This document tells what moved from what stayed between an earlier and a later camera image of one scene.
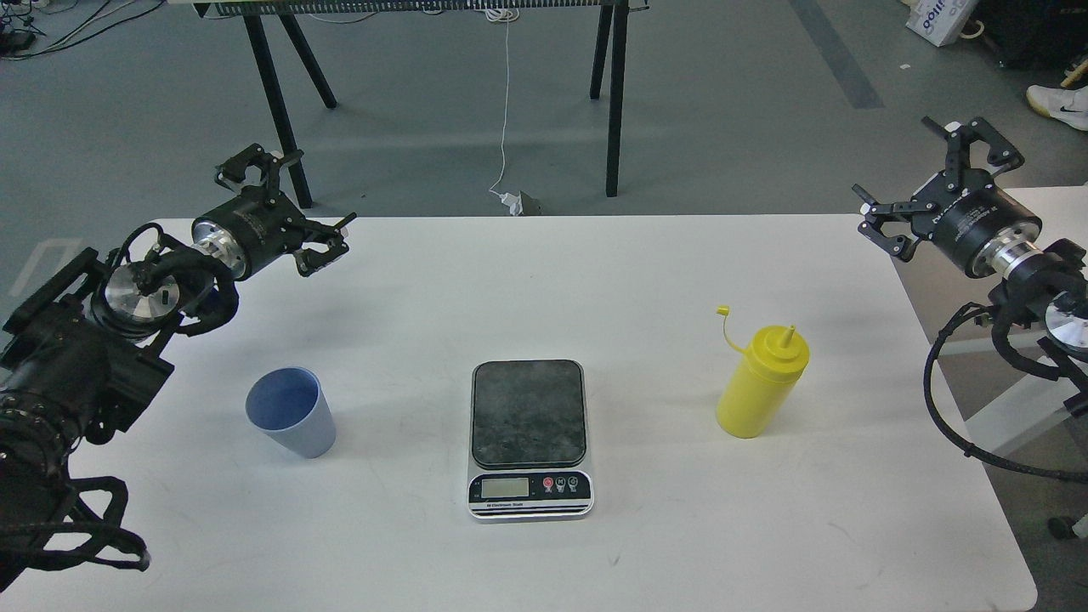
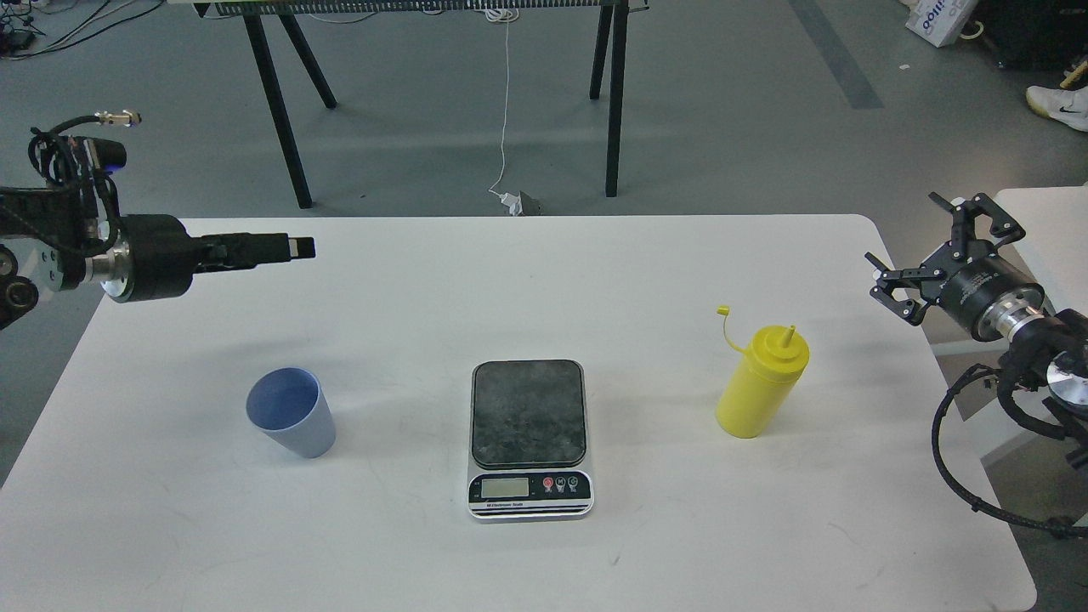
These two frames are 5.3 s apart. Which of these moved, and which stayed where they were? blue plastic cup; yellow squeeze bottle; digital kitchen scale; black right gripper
Moved: black right gripper
Stayed: yellow squeeze bottle; digital kitchen scale; blue plastic cup
